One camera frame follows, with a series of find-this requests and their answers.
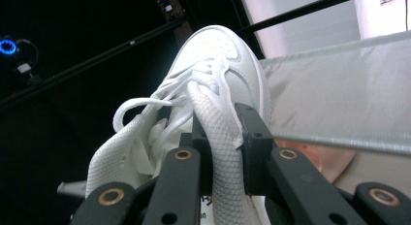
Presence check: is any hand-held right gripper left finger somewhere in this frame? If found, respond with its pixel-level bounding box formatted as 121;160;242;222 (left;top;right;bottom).
143;112;214;225

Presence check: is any black metal bar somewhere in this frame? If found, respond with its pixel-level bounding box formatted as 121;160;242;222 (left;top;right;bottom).
238;0;374;35

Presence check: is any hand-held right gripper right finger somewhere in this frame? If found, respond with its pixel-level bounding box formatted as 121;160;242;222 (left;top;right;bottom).
234;103;366;225

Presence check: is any white printed board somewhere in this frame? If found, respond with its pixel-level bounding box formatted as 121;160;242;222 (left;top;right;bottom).
353;0;411;41

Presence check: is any white sneaker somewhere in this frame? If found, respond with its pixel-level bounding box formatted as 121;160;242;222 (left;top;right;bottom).
85;24;272;225

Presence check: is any pink slipper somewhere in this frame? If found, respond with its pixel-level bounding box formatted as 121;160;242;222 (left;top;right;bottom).
274;139;357;184

